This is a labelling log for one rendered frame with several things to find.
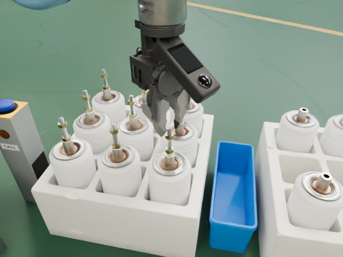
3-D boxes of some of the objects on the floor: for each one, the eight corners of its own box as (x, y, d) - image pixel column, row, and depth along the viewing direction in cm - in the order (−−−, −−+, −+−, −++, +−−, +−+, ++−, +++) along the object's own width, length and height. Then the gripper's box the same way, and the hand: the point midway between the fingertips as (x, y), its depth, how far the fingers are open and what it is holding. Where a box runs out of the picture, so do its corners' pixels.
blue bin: (249, 257, 72) (258, 229, 64) (205, 249, 73) (209, 221, 66) (247, 172, 95) (253, 144, 88) (214, 167, 97) (217, 139, 89)
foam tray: (445, 310, 62) (504, 269, 51) (261, 277, 68) (277, 234, 57) (376, 178, 93) (404, 135, 82) (253, 163, 98) (263, 121, 87)
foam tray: (194, 262, 71) (198, 219, 60) (49, 234, 77) (29, 189, 66) (209, 156, 101) (214, 114, 90) (104, 142, 107) (97, 101, 96)
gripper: (167, 8, 51) (168, 108, 64) (115, 22, 45) (127, 128, 58) (202, 20, 46) (196, 126, 59) (149, 36, 40) (154, 150, 53)
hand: (171, 128), depth 56 cm, fingers open, 3 cm apart
